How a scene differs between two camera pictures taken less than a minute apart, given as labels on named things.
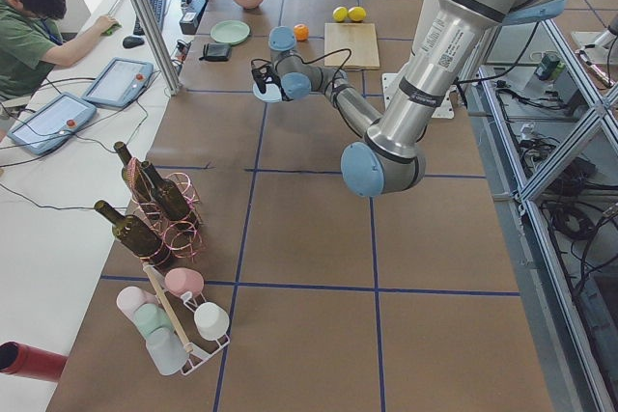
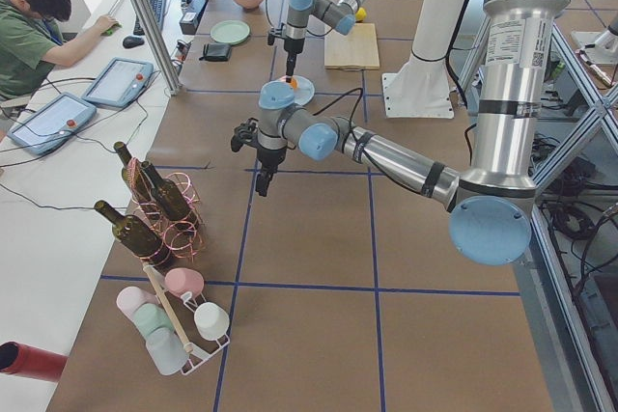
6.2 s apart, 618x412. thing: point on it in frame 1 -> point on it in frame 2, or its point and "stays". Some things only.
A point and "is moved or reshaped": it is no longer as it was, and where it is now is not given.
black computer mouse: (129, 41) stays
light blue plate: (272, 93) is moved or reshaped
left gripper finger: (261, 84) -> (262, 182)
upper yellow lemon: (356, 13) stays
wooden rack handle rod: (185, 343) stays
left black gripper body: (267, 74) -> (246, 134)
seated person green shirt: (32, 6) stays
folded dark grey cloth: (214, 51) stays
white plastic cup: (211, 320) stays
